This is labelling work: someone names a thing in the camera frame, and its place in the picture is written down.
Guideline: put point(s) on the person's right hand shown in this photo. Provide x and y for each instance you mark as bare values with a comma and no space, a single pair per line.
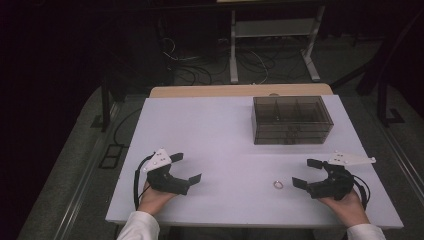
350,210

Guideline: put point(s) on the person's left hand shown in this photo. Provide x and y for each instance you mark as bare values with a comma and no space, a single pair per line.
153,200

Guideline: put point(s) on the smoky transparent drawer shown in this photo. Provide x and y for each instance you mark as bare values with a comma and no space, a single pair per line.
310,140

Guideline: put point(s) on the white metal desk frame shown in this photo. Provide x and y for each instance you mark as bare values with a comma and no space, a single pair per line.
273,27

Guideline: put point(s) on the wooden table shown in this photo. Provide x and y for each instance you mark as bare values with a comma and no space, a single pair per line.
216,90

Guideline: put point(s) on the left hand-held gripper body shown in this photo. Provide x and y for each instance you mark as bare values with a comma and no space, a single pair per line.
166,183

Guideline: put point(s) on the black metal stand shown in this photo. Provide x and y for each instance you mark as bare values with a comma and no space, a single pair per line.
106,106
383,100

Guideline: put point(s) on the smoky transparent organizer box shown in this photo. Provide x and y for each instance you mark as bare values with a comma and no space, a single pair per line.
293,113

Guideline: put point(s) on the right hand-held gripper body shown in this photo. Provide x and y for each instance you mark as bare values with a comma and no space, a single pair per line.
336,185

